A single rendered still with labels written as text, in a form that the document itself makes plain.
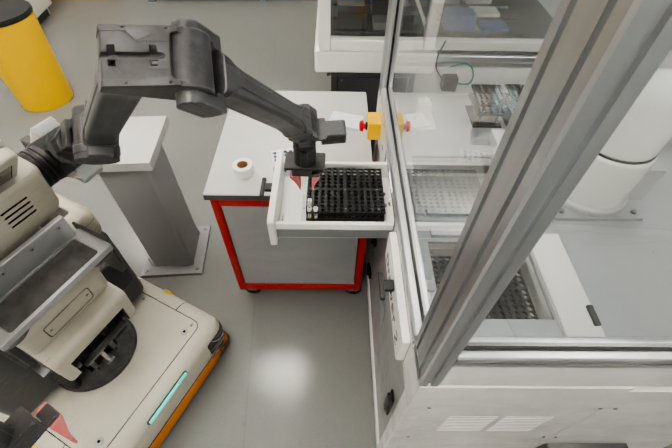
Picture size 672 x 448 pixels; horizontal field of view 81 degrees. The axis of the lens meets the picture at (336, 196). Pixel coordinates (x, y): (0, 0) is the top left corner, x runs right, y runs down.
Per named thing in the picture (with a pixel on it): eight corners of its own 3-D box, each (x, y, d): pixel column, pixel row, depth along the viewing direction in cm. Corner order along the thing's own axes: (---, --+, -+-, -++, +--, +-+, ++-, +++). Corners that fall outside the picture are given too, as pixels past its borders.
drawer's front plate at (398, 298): (395, 361, 90) (402, 342, 81) (384, 254, 109) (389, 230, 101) (403, 361, 90) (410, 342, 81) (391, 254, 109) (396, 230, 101)
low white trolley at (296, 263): (240, 300, 187) (202, 194, 131) (257, 202, 229) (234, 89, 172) (361, 301, 188) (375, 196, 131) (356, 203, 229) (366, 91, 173)
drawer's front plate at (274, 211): (271, 245, 110) (266, 221, 102) (280, 173, 130) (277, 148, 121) (277, 246, 110) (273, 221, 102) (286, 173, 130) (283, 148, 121)
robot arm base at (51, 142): (73, 117, 85) (22, 149, 78) (83, 106, 80) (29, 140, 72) (103, 148, 89) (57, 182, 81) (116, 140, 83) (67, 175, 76)
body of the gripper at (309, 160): (287, 156, 103) (285, 134, 98) (325, 158, 103) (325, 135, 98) (284, 173, 98) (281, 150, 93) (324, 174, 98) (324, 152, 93)
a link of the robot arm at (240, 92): (156, 24, 49) (163, 107, 49) (194, 12, 48) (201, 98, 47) (296, 108, 90) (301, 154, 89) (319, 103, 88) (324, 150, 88)
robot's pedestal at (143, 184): (141, 277, 195) (64, 167, 138) (155, 229, 215) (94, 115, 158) (202, 274, 196) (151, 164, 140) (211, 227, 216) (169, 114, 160)
